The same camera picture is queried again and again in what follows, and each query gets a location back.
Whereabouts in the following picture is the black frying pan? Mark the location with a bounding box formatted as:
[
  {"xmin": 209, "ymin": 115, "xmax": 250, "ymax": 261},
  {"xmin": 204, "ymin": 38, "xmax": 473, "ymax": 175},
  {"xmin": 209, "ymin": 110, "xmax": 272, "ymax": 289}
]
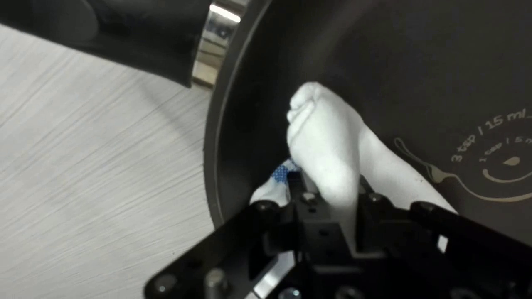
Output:
[{"xmin": 0, "ymin": 0, "xmax": 532, "ymax": 251}]

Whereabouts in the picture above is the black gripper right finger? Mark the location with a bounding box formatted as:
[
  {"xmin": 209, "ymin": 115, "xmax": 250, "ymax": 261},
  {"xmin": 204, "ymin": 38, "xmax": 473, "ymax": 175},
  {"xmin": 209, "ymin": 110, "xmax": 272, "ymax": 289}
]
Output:
[{"xmin": 355, "ymin": 175, "xmax": 532, "ymax": 264}]

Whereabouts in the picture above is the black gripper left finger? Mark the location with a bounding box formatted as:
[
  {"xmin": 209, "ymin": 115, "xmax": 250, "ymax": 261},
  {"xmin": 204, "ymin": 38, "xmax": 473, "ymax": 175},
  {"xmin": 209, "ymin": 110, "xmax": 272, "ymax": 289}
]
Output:
[{"xmin": 145, "ymin": 170, "xmax": 358, "ymax": 299}]

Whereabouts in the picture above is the white blue-striped cloth towel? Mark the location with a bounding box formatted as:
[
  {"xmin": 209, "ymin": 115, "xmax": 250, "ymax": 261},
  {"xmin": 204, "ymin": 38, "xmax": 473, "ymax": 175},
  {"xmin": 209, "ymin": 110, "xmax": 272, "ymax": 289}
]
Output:
[{"xmin": 248, "ymin": 82, "xmax": 460, "ymax": 254}]

